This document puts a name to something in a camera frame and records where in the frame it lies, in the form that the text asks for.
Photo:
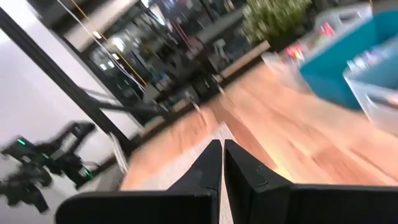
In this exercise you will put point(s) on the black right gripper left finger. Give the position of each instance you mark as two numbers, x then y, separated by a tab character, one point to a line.
199	186

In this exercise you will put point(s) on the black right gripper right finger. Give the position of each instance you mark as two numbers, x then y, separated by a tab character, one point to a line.
255	199

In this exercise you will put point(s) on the red ended granola bar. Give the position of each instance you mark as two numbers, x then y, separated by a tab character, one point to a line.
326	29

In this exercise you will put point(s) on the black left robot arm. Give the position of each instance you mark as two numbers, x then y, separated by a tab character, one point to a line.
59	155

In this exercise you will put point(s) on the chocolate chip granola bar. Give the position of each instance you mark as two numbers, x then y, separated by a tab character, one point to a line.
294	52

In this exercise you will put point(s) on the teal plastic bin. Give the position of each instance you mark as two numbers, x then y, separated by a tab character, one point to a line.
326	71

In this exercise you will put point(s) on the green potted plant black pot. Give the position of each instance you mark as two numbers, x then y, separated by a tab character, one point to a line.
273	18

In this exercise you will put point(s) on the black rig frame post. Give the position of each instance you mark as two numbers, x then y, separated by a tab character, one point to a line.
62	77

